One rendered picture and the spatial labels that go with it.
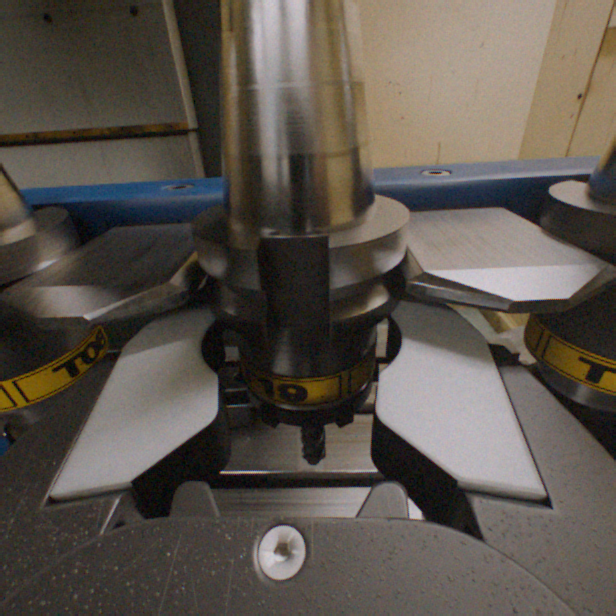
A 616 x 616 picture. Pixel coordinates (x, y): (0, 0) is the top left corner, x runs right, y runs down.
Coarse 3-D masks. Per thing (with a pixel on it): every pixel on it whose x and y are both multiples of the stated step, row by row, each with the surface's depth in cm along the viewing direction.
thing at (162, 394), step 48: (144, 336) 9; (192, 336) 9; (144, 384) 7; (192, 384) 7; (96, 432) 6; (144, 432) 6; (192, 432) 6; (96, 480) 6; (144, 480) 6; (192, 480) 7
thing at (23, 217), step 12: (0, 168) 10; (0, 180) 10; (12, 180) 11; (0, 192) 10; (12, 192) 10; (0, 204) 10; (12, 204) 10; (24, 204) 11; (0, 216) 10; (12, 216) 10; (24, 216) 11; (36, 216) 11; (0, 228) 10; (12, 228) 10
